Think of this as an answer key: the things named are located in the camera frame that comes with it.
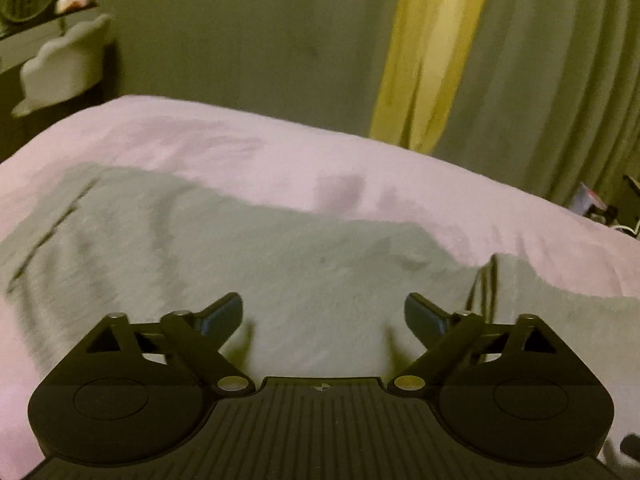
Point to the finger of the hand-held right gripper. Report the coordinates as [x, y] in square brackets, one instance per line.
[631, 447]

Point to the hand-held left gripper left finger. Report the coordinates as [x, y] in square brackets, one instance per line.
[223, 314]

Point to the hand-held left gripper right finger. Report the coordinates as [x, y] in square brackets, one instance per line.
[421, 314]

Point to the grey towel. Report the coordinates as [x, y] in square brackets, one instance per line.
[300, 285]

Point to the pink bed blanket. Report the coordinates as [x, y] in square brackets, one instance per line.
[200, 132]

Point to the small colourful box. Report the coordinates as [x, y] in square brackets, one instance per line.
[590, 199]

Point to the yellow curtain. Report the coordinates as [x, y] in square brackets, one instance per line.
[430, 55]

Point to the grey-green curtain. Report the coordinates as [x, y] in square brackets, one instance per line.
[250, 35]
[555, 75]

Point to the white cloud-shaped chair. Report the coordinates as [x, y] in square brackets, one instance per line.
[65, 70]

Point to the white dressing table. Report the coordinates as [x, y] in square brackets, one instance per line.
[30, 40]

